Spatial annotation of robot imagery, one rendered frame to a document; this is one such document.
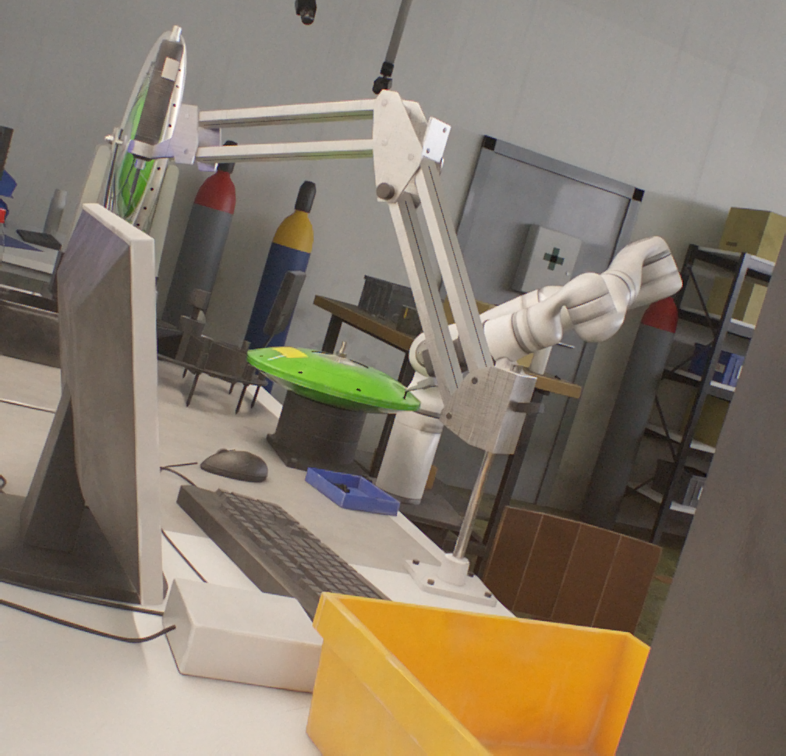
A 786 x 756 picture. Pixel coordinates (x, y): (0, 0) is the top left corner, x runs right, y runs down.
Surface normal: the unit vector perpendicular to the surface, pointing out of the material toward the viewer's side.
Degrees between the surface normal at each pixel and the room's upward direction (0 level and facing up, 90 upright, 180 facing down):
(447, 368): 53
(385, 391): 24
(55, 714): 0
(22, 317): 94
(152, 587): 90
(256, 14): 90
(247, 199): 90
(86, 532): 0
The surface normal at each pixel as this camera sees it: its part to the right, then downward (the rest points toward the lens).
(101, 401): -0.76, 0.11
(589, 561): 0.00, 0.10
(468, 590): 0.28, -0.96
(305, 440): -0.20, 0.04
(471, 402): -0.56, -0.08
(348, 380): 0.32, -0.82
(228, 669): 0.31, 0.18
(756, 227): -0.90, -0.23
